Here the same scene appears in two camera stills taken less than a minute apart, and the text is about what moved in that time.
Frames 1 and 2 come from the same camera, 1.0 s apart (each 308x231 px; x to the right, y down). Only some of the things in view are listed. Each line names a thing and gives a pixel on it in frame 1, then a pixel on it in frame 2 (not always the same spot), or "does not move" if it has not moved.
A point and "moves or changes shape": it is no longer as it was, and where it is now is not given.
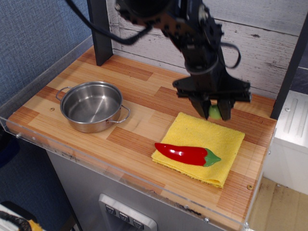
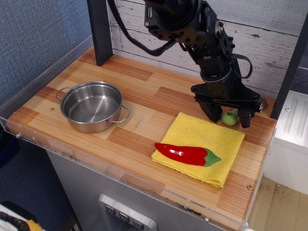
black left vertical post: [97, 12] does not move
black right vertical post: [290, 71] does not move
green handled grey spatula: [214, 112] moves or changes shape
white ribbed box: [288, 162] does not move
